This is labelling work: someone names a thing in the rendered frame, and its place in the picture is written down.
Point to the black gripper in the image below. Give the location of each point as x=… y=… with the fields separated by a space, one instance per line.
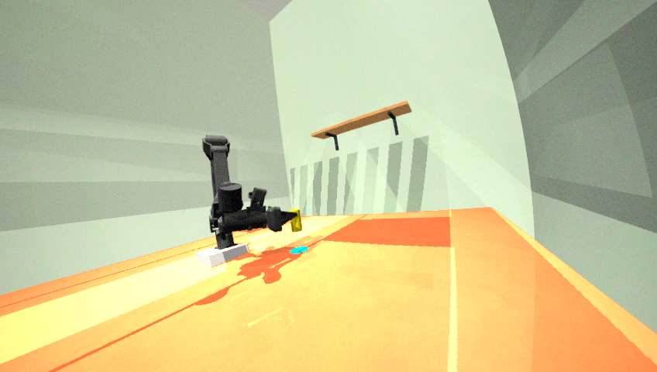
x=273 y=218

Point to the yellow cylinder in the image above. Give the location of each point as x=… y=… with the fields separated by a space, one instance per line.
x=296 y=222

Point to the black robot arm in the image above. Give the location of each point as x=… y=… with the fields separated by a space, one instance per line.
x=226 y=211

